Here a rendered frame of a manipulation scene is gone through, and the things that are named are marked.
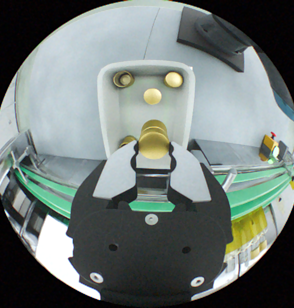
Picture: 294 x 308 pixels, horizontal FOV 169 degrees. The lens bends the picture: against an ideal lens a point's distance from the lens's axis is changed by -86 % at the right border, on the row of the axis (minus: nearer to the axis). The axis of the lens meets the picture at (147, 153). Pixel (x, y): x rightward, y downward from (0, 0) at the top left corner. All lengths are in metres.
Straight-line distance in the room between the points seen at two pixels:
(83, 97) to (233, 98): 0.44
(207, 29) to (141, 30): 0.17
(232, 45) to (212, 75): 0.13
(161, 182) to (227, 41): 0.41
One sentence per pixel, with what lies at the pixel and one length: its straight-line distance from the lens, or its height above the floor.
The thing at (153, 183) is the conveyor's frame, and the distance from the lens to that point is 0.29.
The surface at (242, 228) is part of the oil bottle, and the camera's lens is 0.37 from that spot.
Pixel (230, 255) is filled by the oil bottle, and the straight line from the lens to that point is 0.33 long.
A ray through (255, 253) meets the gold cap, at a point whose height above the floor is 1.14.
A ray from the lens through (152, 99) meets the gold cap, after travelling 0.22.
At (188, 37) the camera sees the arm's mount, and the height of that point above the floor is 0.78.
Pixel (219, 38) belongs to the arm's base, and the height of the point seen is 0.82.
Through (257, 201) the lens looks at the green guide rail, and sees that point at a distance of 0.41.
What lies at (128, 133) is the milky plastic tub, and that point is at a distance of 0.29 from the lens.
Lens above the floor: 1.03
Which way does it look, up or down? 57 degrees down
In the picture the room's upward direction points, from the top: 173 degrees counter-clockwise
